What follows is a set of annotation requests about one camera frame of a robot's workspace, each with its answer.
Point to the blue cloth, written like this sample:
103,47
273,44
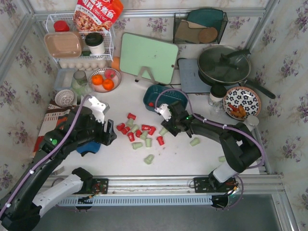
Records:
90,147

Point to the teal plastic storage basket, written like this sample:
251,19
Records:
168,97

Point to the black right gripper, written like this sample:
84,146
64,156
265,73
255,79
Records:
172,121

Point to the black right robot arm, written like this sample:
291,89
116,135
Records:
240,149

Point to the small white basket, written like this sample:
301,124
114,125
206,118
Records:
64,98

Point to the carrot pieces on plate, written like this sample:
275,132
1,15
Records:
237,111

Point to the orange fruit right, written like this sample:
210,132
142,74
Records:
108,84

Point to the green capsule beside basket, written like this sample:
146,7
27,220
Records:
163,131

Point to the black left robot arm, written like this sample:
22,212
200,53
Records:
23,206

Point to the orange fruit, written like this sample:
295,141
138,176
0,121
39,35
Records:
97,79
108,84

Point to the striped red placemat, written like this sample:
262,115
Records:
53,117

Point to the grey induction cooker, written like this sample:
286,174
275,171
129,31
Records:
189,77

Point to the fruit bowl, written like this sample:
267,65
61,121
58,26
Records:
99,88

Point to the orange fruit left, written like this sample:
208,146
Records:
97,79

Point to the red capsule top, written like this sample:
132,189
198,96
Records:
131,116

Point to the green glass jar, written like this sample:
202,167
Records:
79,78

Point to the green cutting board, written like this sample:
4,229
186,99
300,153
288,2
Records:
159,56

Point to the black frying pan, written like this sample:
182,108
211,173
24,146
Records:
216,74

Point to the egg tray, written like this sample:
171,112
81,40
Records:
83,65

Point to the metal cutting board stand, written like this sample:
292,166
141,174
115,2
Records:
145,74

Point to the paper coffee cup black lid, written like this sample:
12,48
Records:
217,93

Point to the orange sponge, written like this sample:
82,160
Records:
116,63

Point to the green capsule bottom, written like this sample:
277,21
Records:
148,160

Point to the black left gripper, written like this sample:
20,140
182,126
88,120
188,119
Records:
106,134

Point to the clear plastic cup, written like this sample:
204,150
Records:
218,109

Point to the green capsule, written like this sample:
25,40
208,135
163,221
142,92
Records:
130,122
137,145
144,135
148,160
163,131
148,142
195,141
221,159
134,128

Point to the clear storage box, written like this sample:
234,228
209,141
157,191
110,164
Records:
64,79

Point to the red apple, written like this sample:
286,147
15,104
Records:
109,73

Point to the green capsule at edge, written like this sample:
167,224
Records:
221,159

